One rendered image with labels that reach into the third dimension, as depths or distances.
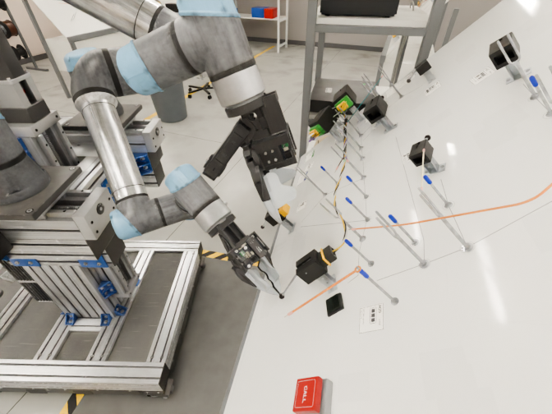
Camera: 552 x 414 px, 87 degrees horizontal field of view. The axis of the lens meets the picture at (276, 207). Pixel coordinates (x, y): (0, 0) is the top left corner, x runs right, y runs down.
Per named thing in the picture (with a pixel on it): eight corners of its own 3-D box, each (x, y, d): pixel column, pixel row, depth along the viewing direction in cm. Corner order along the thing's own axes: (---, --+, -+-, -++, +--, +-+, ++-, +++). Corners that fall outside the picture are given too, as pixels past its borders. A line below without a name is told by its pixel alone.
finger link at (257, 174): (269, 201, 47) (251, 149, 46) (260, 204, 48) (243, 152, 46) (273, 196, 52) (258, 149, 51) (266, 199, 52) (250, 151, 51)
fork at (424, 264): (430, 267, 49) (381, 215, 44) (420, 270, 50) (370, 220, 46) (428, 258, 51) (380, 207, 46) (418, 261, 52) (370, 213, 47)
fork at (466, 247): (475, 250, 45) (425, 191, 40) (462, 254, 46) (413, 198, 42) (471, 241, 47) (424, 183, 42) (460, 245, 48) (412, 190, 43)
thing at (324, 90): (306, 112, 143) (307, 98, 139) (315, 89, 169) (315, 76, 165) (374, 118, 137) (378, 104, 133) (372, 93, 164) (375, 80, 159)
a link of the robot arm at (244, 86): (205, 85, 42) (218, 78, 49) (219, 116, 44) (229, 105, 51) (253, 66, 40) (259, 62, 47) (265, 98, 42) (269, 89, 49)
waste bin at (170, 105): (156, 126, 373) (141, 75, 332) (155, 112, 406) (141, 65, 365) (192, 121, 384) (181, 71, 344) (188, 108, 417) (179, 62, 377)
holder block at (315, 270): (307, 271, 66) (295, 261, 65) (326, 259, 64) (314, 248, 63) (308, 284, 63) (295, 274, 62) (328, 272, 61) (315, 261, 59)
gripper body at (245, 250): (246, 274, 60) (209, 230, 59) (239, 275, 67) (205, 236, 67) (273, 250, 62) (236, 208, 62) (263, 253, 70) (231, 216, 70)
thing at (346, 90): (369, 102, 125) (348, 76, 120) (369, 119, 112) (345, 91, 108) (356, 112, 129) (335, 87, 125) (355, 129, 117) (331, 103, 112)
